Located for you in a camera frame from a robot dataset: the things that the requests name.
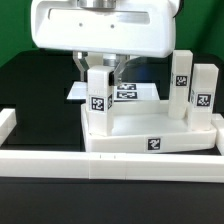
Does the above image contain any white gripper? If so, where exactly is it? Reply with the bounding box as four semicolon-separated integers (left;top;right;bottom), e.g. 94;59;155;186
31;0;176;86

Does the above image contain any white desk top tray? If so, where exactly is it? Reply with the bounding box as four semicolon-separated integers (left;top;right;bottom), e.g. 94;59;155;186
81;100;217;153

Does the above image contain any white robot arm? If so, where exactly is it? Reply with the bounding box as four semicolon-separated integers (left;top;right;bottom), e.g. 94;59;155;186
31;0;181;85

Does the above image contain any marker tag sheet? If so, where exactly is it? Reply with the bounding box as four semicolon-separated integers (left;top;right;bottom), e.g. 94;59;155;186
67;82;159;101

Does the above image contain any white left fence block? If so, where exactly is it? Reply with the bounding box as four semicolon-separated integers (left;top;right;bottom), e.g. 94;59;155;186
0;108;17;146

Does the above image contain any white fence block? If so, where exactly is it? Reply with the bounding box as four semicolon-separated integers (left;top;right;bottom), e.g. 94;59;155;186
212;114;224;156
0;108;17;146

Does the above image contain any white front fence bar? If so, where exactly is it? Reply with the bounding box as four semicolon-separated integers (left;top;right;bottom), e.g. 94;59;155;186
0;150;224;183

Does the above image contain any white right fence block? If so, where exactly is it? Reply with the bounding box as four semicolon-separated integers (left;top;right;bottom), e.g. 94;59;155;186
212;114;224;156

